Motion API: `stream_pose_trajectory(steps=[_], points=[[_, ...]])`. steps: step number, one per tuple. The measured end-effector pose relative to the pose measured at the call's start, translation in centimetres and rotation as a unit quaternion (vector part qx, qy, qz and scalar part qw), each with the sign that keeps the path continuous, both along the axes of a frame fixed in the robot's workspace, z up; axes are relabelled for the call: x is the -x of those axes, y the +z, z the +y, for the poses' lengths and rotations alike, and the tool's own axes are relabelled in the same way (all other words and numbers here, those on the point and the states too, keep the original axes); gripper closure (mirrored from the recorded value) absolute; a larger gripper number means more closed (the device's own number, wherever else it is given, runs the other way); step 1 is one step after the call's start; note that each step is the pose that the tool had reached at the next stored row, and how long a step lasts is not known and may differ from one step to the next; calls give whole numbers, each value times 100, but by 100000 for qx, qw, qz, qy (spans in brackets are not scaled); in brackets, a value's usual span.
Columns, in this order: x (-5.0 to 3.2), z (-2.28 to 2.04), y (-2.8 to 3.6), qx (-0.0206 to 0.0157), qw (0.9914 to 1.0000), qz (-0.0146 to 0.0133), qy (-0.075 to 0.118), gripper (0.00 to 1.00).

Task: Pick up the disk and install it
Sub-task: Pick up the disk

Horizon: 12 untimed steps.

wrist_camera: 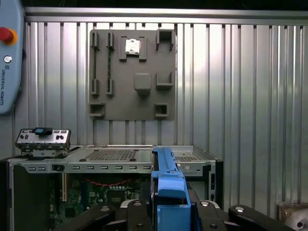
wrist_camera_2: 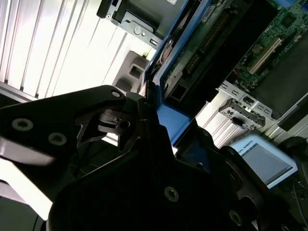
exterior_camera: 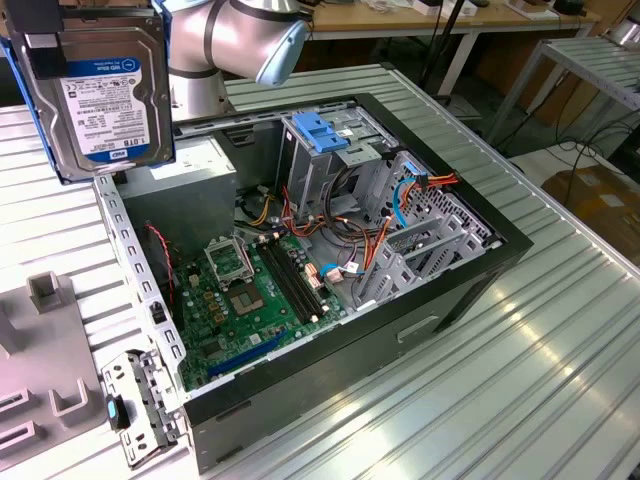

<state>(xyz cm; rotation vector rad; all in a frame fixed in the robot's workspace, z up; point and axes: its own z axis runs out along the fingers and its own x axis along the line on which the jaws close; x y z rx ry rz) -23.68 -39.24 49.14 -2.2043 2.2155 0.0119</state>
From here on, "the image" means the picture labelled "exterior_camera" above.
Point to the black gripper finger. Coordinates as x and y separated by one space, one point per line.
45 55

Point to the hard disk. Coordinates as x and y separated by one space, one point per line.
115 115

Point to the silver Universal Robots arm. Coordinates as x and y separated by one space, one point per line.
235 35

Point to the metal disk bay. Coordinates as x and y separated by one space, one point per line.
450 220

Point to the grey Dell power supply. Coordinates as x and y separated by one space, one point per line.
190 210

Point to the black case fan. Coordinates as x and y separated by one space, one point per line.
159 270

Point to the blue plastic drive latch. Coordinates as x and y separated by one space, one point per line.
317 132

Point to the grey parts rack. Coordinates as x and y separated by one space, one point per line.
50 345

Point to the metal optical drive cage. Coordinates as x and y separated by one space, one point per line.
310 175

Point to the CPU socket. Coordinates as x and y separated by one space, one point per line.
247 300

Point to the black RAM slot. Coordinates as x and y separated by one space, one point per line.
294 281
288 281
283 281
299 281

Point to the green motherboard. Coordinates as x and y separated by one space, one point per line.
235 340

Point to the wooden desk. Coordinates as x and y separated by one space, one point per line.
400 22

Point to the metal expansion card retainer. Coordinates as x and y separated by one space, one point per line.
145 400

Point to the blue expansion slot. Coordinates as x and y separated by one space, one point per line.
247 354

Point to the white box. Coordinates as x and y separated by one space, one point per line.
435 7

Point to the black stand pole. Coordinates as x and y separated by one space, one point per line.
439 50

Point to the black open PC case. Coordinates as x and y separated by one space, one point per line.
350 360

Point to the metal slat side table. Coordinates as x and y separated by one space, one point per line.
590 65

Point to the large brown cardboard box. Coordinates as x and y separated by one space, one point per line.
600 210

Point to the silver cylindrical machine part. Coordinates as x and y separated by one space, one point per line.
625 34

